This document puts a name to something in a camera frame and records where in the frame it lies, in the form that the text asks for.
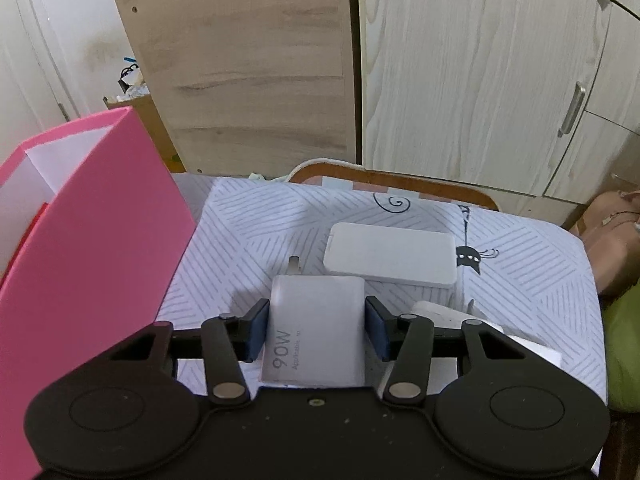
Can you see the white striped tablecloth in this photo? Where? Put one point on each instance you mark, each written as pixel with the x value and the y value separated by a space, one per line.
pixel 250 220

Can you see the pink storage box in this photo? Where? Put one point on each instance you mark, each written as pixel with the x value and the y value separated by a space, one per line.
pixel 100 285

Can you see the white door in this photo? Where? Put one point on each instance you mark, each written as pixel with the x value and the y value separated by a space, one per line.
pixel 30 60

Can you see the white charger with grey print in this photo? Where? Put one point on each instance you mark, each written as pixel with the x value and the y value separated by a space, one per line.
pixel 315 320

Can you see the brown wooden cabinet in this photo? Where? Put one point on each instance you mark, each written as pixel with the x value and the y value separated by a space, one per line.
pixel 250 60

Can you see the white cube charger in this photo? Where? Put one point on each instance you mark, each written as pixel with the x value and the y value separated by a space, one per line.
pixel 440 312

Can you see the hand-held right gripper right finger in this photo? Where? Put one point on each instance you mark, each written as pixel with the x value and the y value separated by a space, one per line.
pixel 377 327

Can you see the white flat power bank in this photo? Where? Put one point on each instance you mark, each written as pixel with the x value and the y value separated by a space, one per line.
pixel 390 255

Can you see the green cloth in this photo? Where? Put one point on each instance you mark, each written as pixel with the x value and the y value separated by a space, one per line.
pixel 625 350

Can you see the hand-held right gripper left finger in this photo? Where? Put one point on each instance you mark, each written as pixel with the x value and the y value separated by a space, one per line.
pixel 257 327

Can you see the pink bag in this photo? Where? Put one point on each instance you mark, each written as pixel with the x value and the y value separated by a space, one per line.
pixel 610 250

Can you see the cardboard box with clutter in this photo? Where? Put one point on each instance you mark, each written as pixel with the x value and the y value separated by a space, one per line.
pixel 160 135

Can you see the small white plug adapter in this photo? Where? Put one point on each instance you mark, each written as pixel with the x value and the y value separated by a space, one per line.
pixel 540 352

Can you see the light wood wardrobe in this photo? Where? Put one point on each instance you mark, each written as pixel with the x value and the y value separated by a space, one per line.
pixel 450 60

